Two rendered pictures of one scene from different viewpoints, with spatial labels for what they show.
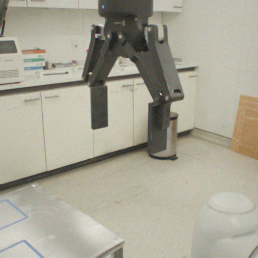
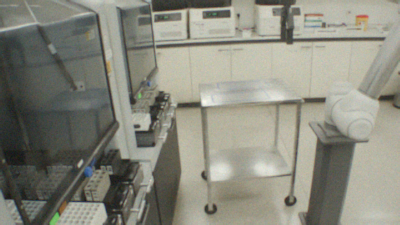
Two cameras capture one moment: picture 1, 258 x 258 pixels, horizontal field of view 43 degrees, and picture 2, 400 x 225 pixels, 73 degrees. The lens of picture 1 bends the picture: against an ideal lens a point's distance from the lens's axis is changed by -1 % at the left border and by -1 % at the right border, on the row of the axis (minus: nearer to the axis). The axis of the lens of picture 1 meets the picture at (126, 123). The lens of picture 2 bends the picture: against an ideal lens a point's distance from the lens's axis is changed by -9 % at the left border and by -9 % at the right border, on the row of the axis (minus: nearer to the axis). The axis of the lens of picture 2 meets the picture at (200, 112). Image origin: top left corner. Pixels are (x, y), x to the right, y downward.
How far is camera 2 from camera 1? 1.07 m
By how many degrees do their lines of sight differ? 41
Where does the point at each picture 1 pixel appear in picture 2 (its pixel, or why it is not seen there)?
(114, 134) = not seen: hidden behind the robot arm
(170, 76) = (290, 22)
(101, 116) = (283, 35)
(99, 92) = (283, 28)
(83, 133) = (340, 77)
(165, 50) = (290, 15)
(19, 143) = (294, 75)
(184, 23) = not seen: outside the picture
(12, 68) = (296, 25)
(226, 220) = (334, 88)
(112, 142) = not seen: hidden behind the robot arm
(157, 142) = (289, 41)
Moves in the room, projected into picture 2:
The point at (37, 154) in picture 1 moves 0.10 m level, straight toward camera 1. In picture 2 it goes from (304, 84) to (304, 87)
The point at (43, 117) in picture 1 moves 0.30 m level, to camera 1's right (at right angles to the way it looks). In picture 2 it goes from (312, 60) to (335, 63)
